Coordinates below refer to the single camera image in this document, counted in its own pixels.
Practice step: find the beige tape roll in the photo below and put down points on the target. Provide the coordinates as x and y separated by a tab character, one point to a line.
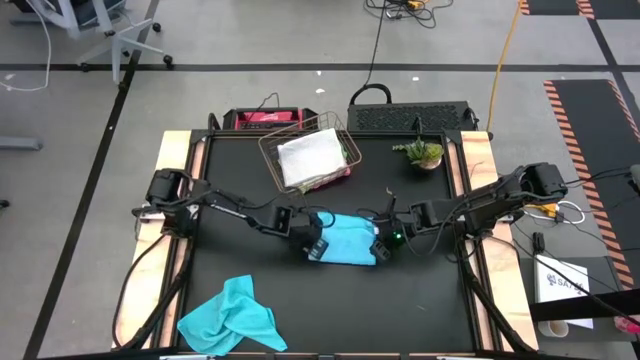
552	328

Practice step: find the grey desk foot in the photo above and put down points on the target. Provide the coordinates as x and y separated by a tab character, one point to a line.
20	144

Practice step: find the blue towel with white label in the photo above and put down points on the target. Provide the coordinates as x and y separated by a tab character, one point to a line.
347	240

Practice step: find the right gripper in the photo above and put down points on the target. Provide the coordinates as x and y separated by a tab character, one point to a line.
395	229

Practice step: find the black perforated case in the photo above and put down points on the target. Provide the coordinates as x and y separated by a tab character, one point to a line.
407	117

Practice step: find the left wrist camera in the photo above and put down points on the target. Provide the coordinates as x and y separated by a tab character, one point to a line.
318	249

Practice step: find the potted succulent plant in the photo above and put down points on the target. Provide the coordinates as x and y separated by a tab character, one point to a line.
425	152

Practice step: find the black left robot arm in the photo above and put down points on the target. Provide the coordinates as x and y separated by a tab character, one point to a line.
230	207

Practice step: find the white office chair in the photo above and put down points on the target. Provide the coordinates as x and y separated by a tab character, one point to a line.
115	35

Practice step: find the green microfiber towel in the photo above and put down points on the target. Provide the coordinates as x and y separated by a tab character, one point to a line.
302	190

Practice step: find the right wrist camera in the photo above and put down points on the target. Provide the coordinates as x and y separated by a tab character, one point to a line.
380	251

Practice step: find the small pink object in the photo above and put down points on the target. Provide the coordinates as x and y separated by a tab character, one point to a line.
627	325

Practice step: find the black flat bar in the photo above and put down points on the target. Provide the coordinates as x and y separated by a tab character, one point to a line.
585	305

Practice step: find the black power brick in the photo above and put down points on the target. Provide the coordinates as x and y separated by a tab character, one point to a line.
538	242

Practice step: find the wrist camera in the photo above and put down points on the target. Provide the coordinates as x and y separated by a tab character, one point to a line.
318	249
380	251

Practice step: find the light wooden side board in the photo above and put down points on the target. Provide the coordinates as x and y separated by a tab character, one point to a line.
142	285
512	292

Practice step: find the grey waffle microfiber towel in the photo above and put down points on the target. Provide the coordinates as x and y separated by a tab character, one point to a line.
312	157

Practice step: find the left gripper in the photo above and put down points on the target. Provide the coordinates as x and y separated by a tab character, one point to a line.
306	230

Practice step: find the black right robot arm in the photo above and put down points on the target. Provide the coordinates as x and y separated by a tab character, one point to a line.
490	197

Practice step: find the white labelled box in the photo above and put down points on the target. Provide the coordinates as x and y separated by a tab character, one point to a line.
555	280

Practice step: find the pink microfiber towel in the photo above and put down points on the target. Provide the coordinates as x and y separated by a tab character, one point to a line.
335	180

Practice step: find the red and black case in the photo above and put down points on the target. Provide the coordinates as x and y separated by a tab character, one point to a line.
270	119

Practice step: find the yellow power adapter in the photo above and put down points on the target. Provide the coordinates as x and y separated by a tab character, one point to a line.
549	208

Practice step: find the black frame strut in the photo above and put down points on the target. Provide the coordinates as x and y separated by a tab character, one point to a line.
487	305
165	300

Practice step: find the black orange-striped floor mat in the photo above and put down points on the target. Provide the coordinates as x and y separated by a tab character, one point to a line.
590	140
555	6

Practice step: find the blue microfiber towel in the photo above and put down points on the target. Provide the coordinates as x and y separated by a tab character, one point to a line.
230	320

